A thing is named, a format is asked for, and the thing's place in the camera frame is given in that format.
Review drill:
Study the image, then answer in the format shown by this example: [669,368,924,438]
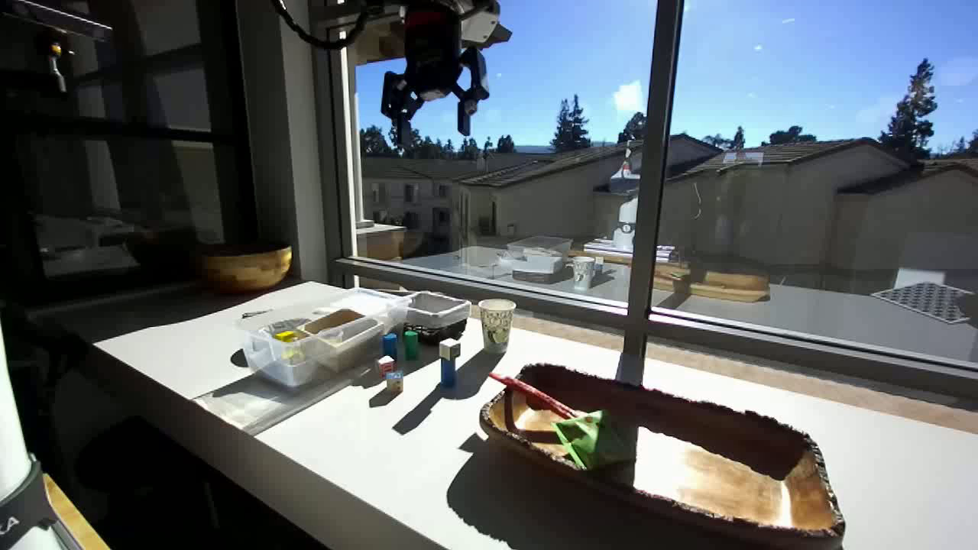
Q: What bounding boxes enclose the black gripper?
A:
[383,0,500,140]

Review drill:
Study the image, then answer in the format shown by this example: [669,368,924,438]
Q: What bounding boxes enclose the blue cylinder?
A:
[441,357,454,389]

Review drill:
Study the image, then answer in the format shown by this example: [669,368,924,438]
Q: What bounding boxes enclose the green cylinder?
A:
[402,328,420,361]

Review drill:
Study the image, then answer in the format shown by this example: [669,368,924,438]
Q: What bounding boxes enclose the small clear container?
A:
[405,291,472,342]

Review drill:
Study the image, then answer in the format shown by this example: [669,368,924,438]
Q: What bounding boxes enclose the paper cup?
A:
[476,301,517,354]

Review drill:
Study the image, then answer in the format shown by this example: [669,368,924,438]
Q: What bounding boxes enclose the wooden bowl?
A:
[195,245,293,294]

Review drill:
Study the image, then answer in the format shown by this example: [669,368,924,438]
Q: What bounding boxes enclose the pink block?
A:
[377,354,396,375]

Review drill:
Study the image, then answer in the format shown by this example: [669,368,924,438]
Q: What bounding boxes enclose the clear plastic bin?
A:
[237,294,405,389]

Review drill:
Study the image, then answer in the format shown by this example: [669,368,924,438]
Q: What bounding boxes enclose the red snack packet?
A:
[490,373,576,419]

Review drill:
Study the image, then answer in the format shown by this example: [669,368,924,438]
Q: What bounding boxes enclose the green packet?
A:
[552,411,629,471]

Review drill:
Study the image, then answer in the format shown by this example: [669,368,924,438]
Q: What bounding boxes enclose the large wooden tray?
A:
[481,365,848,550]

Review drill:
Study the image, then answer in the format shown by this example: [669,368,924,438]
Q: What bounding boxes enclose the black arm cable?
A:
[269,0,373,52]

